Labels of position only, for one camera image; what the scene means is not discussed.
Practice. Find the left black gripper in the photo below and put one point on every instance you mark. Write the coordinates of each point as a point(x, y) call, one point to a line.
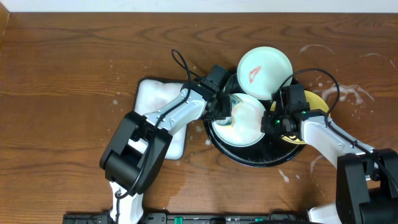
point(222, 107)

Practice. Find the yellow plate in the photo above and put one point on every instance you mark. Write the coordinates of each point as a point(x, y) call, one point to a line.
point(316, 102)

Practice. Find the mint green plate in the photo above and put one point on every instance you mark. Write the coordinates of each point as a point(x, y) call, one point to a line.
point(247, 123)
point(261, 71)

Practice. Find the round black tray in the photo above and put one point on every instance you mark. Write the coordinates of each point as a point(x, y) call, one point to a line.
point(269, 151)

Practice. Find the green yellow sponge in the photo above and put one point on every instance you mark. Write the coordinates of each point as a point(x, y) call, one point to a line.
point(234, 102)

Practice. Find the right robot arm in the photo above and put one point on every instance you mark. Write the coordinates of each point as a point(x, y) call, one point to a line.
point(366, 178)

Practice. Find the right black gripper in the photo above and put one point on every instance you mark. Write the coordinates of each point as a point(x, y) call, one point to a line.
point(266, 126)

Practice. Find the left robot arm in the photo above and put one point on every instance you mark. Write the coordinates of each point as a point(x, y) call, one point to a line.
point(137, 149)

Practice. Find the black rectangular foam tray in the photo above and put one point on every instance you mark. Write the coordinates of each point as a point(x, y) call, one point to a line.
point(154, 94)

